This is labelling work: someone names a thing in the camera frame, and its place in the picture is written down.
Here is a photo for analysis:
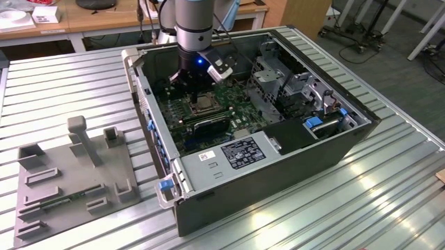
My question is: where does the black grey PC case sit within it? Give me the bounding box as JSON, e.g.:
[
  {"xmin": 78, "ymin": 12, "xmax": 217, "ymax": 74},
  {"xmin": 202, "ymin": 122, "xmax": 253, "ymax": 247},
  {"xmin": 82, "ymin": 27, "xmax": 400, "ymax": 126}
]
[{"xmin": 121, "ymin": 25, "xmax": 382, "ymax": 238}]

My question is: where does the blue drive latch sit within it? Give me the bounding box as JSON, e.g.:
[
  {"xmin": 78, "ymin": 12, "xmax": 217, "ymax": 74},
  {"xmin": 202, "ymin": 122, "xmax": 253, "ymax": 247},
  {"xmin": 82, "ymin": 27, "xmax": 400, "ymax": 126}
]
[{"xmin": 301, "ymin": 116, "xmax": 324, "ymax": 130}]

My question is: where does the wooden desk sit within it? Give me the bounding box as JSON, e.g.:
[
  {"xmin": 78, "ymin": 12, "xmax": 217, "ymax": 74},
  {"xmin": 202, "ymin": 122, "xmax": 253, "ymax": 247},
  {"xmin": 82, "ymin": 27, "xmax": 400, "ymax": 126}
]
[{"xmin": 0, "ymin": 0, "xmax": 270, "ymax": 54}]

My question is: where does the grey metal drive cage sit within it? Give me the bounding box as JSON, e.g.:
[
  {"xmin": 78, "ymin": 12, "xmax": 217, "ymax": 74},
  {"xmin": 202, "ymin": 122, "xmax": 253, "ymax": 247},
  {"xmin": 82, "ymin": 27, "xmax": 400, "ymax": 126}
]
[{"xmin": 248, "ymin": 35, "xmax": 354, "ymax": 131}]

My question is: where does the grey power supply unit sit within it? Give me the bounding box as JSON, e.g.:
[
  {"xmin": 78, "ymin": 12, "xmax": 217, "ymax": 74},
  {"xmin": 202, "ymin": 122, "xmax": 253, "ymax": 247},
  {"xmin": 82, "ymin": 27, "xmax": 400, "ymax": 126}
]
[{"xmin": 173, "ymin": 131, "xmax": 282, "ymax": 195}]

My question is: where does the metal socket cover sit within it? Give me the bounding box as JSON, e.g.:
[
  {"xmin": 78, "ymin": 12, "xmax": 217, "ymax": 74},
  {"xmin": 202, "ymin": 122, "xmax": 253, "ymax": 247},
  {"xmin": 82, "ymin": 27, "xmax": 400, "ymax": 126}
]
[{"xmin": 187, "ymin": 91, "xmax": 226, "ymax": 117}]

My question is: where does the blue case latch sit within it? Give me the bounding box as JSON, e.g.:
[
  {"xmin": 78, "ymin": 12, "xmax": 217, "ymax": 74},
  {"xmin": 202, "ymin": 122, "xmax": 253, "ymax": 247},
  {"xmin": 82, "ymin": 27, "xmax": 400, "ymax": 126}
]
[{"xmin": 157, "ymin": 179, "xmax": 174, "ymax": 193}]

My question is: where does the silver green CPU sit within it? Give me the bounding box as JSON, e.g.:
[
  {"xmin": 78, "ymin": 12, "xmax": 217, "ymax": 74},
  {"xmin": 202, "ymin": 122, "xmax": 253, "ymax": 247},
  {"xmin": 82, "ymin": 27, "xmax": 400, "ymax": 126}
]
[{"xmin": 197, "ymin": 94, "xmax": 221, "ymax": 109}]

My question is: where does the wooden block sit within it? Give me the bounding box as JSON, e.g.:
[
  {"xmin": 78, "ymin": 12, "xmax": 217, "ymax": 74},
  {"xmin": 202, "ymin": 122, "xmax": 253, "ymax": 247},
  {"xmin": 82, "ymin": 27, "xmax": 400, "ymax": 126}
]
[{"xmin": 435, "ymin": 168, "xmax": 445, "ymax": 189}]

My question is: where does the grey parts rack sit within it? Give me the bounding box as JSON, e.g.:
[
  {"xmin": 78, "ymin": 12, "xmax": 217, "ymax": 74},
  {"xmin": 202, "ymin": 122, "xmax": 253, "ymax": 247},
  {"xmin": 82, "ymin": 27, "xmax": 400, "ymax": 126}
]
[{"xmin": 12, "ymin": 116, "xmax": 142, "ymax": 248}]

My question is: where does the black hanging cable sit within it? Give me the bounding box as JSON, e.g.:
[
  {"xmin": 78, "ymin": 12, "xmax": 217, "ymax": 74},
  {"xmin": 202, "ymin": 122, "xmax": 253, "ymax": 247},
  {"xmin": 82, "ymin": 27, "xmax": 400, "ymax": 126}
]
[{"xmin": 137, "ymin": 0, "xmax": 158, "ymax": 44}]

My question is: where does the wooden cabinet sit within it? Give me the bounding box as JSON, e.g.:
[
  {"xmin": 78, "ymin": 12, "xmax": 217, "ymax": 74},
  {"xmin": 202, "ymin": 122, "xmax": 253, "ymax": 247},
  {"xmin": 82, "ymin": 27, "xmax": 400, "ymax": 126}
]
[{"xmin": 281, "ymin": 0, "xmax": 332, "ymax": 41}]

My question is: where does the white foam tray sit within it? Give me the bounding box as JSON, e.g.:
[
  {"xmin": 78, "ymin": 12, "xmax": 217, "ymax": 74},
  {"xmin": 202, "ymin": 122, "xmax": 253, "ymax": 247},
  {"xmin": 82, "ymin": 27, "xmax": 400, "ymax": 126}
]
[{"xmin": 0, "ymin": 9, "xmax": 36, "ymax": 33}]

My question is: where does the black wheeled stand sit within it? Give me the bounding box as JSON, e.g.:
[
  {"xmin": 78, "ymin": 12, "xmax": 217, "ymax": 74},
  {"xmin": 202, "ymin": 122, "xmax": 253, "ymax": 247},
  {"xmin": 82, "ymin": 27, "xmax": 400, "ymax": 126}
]
[{"xmin": 318, "ymin": 0, "xmax": 386, "ymax": 54}]

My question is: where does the black graphics card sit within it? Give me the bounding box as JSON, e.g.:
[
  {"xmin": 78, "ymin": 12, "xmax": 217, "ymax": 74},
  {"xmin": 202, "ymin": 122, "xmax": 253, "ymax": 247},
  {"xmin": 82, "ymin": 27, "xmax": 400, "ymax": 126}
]
[{"xmin": 193, "ymin": 116, "xmax": 230, "ymax": 139}]

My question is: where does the CPU socket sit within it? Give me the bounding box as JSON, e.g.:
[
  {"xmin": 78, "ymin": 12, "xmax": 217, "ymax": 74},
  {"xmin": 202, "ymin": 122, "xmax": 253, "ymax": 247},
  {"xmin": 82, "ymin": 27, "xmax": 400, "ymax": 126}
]
[{"xmin": 186, "ymin": 91, "xmax": 226, "ymax": 117}]

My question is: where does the white cardboard box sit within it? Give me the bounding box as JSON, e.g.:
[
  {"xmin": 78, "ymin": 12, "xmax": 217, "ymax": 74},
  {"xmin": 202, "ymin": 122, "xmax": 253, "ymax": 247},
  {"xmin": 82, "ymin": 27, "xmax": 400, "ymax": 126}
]
[{"xmin": 31, "ymin": 6, "xmax": 63, "ymax": 24}]

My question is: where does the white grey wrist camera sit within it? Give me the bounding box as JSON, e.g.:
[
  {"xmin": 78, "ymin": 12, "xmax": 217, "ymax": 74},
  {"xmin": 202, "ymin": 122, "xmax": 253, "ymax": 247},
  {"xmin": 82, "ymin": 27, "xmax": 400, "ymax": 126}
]
[{"xmin": 207, "ymin": 60, "xmax": 234, "ymax": 84}]

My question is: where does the white table frame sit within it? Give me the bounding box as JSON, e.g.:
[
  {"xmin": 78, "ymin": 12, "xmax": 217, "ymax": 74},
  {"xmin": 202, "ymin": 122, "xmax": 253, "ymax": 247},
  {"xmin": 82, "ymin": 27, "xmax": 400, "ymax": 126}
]
[{"xmin": 407, "ymin": 0, "xmax": 445, "ymax": 62}]

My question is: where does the silver chipset heatsink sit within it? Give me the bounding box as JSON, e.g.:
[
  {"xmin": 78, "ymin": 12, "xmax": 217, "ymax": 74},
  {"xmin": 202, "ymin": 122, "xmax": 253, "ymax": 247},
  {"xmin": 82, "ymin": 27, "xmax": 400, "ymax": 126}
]
[{"xmin": 233, "ymin": 129, "xmax": 254, "ymax": 140}]

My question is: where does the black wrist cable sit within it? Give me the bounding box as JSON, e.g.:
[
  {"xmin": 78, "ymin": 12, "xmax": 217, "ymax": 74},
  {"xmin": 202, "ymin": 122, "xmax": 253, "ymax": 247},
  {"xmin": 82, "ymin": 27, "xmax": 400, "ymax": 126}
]
[{"xmin": 211, "ymin": 28, "xmax": 253, "ymax": 66}]

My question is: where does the green RAM stick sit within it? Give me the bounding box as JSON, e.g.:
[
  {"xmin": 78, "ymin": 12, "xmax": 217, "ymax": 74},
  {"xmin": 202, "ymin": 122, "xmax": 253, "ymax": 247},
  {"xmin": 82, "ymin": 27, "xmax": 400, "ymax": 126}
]
[
  {"xmin": 38, "ymin": 191, "xmax": 88, "ymax": 209},
  {"xmin": 181, "ymin": 110, "xmax": 233, "ymax": 125}
]

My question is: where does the green motherboard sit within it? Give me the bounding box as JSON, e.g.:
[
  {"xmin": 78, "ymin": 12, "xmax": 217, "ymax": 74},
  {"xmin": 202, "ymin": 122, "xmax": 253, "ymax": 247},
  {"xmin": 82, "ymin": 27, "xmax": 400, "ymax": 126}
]
[{"xmin": 155, "ymin": 78, "xmax": 268, "ymax": 154}]

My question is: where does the black round base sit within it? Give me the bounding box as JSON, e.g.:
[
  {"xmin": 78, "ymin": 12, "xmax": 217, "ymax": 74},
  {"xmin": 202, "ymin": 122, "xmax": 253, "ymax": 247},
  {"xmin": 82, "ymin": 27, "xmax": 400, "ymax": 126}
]
[{"xmin": 75, "ymin": 0, "xmax": 118, "ymax": 10}]

